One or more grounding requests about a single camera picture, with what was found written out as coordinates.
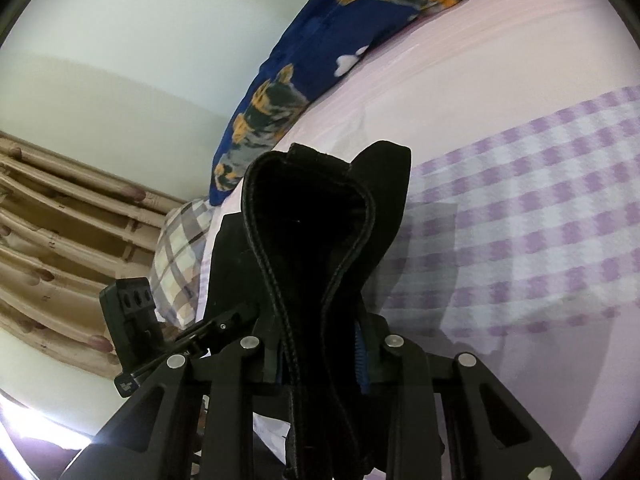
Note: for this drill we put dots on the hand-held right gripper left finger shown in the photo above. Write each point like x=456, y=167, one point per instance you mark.
x=267, y=360

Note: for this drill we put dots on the beige patterned curtain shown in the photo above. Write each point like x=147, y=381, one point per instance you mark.
x=60, y=240

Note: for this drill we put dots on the plaid pillow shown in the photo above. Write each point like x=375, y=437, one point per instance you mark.
x=180, y=250

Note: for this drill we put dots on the lilac and white bed cover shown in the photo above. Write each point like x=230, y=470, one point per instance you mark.
x=525, y=220

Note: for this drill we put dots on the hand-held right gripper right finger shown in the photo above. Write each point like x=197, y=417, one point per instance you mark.
x=359, y=355

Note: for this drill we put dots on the black pants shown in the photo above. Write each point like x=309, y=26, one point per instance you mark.
x=310, y=240

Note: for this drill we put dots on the navy orange floral pillow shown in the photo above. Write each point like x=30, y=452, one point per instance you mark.
x=320, y=35

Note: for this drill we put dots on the pink bed sheet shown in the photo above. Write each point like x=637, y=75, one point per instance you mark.
x=475, y=60

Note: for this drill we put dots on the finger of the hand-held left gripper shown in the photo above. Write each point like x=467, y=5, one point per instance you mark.
x=215, y=330

